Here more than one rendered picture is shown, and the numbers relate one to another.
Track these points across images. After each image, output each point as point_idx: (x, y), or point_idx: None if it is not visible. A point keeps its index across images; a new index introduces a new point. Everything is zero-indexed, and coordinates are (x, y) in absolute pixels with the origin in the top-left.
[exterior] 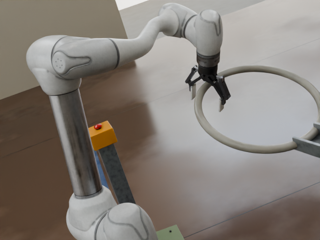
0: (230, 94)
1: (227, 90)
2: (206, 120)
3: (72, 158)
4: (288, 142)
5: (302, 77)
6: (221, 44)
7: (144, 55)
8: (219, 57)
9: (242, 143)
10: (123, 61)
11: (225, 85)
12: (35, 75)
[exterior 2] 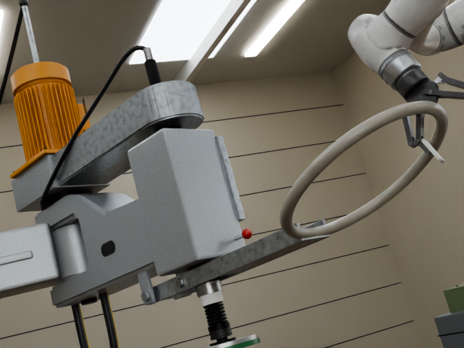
0: (407, 142)
1: (406, 134)
2: (422, 154)
3: None
4: (330, 222)
5: (300, 175)
6: (369, 67)
7: (411, 50)
8: (387, 82)
9: (378, 195)
10: (413, 52)
11: (404, 125)
12: None
